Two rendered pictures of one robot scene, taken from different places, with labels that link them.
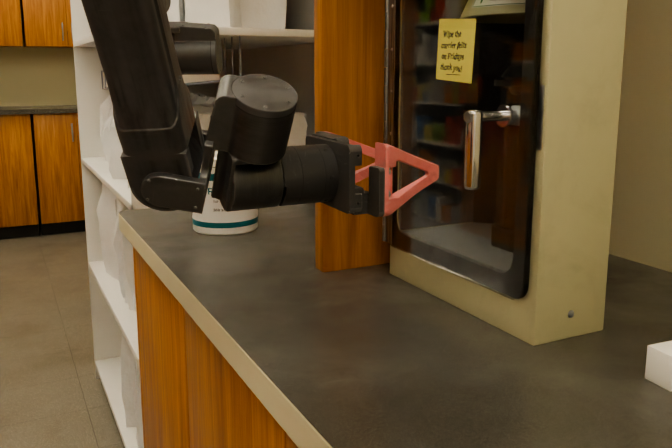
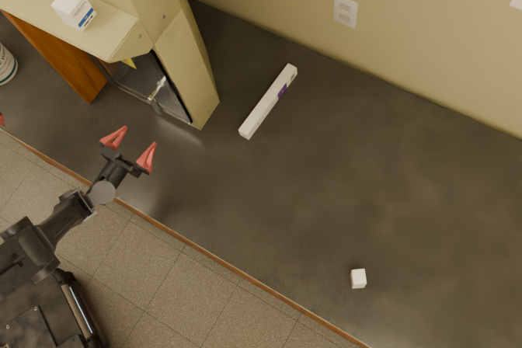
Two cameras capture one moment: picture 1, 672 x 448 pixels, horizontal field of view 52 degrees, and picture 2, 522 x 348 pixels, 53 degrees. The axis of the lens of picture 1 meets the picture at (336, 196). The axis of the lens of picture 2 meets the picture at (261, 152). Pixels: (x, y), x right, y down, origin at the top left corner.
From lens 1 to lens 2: 1.14 m
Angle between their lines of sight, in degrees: 58
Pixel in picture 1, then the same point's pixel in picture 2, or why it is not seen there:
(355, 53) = not seen: hidden behind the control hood
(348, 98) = (59, 47)
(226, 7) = not seen: outside the picture
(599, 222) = (207, 85)
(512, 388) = (203, 165)
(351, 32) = not seen: hidden behind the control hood
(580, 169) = (196, 84)
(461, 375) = (186, 166)
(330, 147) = (118, 164)
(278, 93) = (106, 189)
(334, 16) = (31, 28)
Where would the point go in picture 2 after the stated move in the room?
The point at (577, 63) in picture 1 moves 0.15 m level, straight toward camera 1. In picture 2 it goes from (182, 66) to (193, 117)
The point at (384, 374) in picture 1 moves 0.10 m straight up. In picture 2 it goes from (162, 180) to (152, 168)
